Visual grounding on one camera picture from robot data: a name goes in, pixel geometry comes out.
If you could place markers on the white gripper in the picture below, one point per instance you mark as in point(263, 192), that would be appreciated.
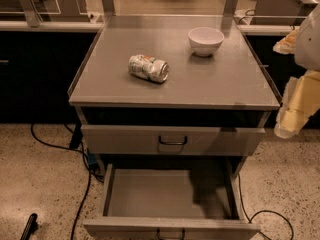
point(309, 45)

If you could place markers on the crushed 7up can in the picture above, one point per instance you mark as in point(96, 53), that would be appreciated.
point(148, 68)

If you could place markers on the grey metal drawer cabinet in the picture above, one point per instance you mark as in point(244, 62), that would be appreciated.
point(226, 89)

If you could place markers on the open middle drawer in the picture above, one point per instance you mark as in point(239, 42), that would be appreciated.
point(191, 202)

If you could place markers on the closed top drawer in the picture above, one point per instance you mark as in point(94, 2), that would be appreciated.
point(171, 140)

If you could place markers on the white ceramic bowl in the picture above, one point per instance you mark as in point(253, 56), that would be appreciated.
point(205, 41)

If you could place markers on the black cylindrical floor object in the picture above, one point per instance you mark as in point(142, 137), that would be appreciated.
point(30, 227)

